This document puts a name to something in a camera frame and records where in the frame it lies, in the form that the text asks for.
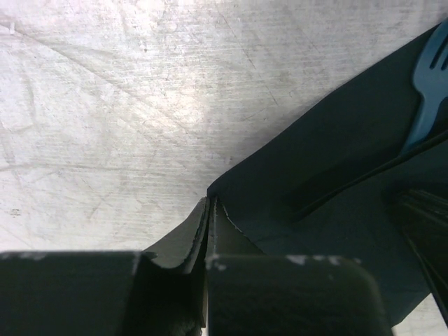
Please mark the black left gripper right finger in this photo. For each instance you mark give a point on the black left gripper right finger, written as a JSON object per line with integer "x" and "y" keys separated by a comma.
{"x": 251, "y": 293}

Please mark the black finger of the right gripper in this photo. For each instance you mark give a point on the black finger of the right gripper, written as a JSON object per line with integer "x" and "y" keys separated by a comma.
{"x": 421, "y": 215}

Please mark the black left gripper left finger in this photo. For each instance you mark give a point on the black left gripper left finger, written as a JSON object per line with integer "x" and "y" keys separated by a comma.
{"x": 155, "y": 291}

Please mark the blue plastic fork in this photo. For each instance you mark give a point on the blue plastic fork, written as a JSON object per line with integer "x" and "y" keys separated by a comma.
{"x": 430, "y": 81}

